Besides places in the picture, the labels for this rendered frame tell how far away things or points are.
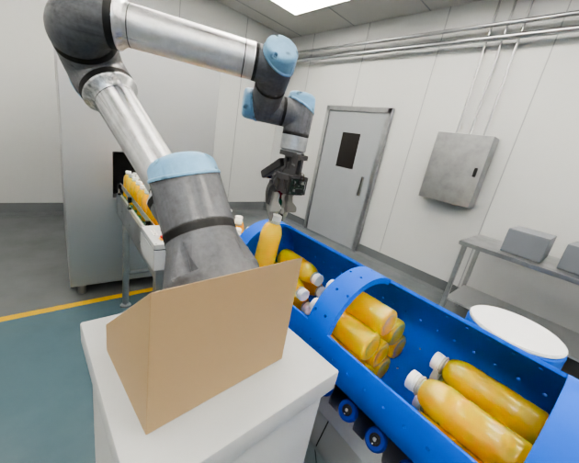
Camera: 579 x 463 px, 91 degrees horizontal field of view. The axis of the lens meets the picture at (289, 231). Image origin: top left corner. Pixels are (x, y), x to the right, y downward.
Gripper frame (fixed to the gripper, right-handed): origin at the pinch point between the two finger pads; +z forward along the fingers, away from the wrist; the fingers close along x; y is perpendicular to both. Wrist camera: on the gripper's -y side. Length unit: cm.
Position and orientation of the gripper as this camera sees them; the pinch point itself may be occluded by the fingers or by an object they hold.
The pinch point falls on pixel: (276, 216)
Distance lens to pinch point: 88.5
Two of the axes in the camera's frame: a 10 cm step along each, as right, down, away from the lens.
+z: -1.9, 9.4, 2.9
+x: 7.8, -0.4, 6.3
